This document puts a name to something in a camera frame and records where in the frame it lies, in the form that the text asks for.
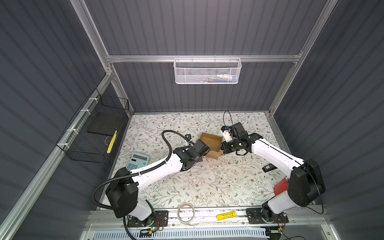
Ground brown cardboard box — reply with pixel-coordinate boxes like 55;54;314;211
200;133;223;160

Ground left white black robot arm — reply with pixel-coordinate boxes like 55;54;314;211
106;140;210;226

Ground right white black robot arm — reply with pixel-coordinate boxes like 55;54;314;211
221;123;326;223

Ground floral table mat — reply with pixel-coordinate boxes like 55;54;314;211
115;112;285;208

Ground small black device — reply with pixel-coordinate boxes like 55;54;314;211
262;164;277;173

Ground teal calculator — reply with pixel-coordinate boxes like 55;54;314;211
126;153;150;171

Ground markers in white basket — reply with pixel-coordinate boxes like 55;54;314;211
200;74;238;84

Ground clear tape roll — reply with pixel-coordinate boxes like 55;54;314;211
177;203;196;225

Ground red pencil cup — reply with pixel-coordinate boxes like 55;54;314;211
274;178;289;196

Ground yellow label tag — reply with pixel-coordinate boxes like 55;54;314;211
217;211;237;221

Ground black flat pad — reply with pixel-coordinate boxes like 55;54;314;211
87;113;120;137

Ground white vented strip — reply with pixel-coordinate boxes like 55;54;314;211
91;227;268;240

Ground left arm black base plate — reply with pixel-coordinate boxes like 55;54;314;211
127;211;169;228

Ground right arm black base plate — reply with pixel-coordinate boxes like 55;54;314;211
246;208;289;224

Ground white wire mesh basket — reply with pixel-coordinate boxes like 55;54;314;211
173;58;242;85

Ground black wire basket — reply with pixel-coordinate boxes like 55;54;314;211
57;90;130;164

